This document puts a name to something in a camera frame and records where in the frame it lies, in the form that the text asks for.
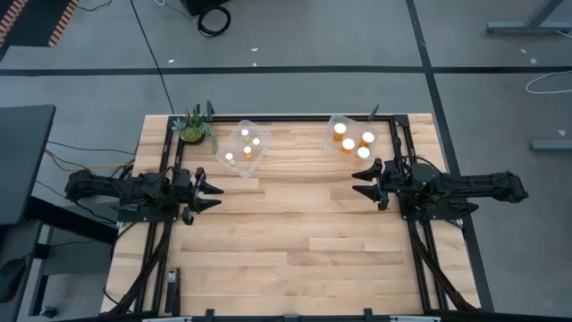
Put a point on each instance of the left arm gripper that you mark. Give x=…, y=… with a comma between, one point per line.
x=183, y=188

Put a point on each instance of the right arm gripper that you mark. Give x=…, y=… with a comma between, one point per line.
x=393, y=179

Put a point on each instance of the small clear green pill bottle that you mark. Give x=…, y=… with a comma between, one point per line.
x=256, y=141
x=245, y=132
x=229, y=156

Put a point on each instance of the small orange pill bottle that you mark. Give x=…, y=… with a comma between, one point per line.
x=247, y=150

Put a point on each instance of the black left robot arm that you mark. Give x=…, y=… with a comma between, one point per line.
x=116, y=188

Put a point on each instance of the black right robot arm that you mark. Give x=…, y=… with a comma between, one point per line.
x=473, y=185

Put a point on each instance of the clear plastic bin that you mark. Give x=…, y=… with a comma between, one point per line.
x=263, y=156
x=330, y=147

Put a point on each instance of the potted green succulent plant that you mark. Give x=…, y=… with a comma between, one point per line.
x=192, y=133

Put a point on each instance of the flat black rectangular device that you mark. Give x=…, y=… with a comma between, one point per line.
x=172, y=286

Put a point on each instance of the black desk support beam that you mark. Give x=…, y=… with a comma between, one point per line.
x=80, y=223

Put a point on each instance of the grey desk foot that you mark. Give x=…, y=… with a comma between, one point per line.
x=552, y=145

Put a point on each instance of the black desk top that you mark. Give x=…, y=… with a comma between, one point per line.
x=22, y=161

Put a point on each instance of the black box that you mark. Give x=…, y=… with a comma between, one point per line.
x=196, y=5

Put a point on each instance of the black castor wheel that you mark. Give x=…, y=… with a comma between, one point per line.
x=48, y=311

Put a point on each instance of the black computer mouse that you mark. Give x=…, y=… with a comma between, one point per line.
x=11, y=275

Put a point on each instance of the grey desk leg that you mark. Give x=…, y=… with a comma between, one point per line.
x=514, y=27

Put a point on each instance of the black mat with orange stripes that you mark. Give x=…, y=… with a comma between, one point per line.
x=27, y=22

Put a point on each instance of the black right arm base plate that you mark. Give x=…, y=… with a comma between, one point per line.
x=406, y=212

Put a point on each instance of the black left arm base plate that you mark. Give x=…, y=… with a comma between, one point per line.
x=147, y=217

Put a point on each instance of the black clamp post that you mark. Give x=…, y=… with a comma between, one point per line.
x=373, y=112

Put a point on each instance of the black aluminium table frame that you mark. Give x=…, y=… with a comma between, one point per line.
x=290, y=118

